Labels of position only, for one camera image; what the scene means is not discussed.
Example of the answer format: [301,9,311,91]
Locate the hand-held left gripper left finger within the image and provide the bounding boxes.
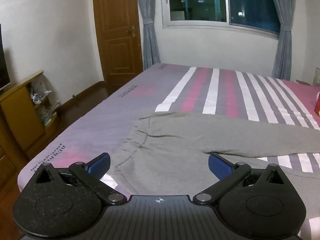
[34,152,127,206]

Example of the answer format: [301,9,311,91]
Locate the translucent white container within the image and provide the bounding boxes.
[312,67,320,87]

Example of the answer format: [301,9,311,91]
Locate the sliding glass window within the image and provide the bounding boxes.
[160,0,280,39]

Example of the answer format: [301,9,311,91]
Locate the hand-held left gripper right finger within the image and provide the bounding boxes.
[193,152,288,206]

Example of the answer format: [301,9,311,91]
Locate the crumpled white plastic bags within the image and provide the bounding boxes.
[30,80,59,127]

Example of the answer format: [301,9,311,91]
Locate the bed with striped sheet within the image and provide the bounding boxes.
[19,63,320,240]

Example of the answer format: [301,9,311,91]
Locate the yellow wooden cabinet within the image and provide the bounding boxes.
[0,70,60,240]

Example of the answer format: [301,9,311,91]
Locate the brown wooden door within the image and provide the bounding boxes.
[92,0,143,85]

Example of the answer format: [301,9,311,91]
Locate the black television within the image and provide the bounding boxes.
[0,24,12,90]

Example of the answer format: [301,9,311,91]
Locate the grey curtain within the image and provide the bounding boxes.
[266,0,298,80]
[134,0,162,71]

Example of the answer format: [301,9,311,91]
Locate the grey sweatshirt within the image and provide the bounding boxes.
[106,112,320,200]

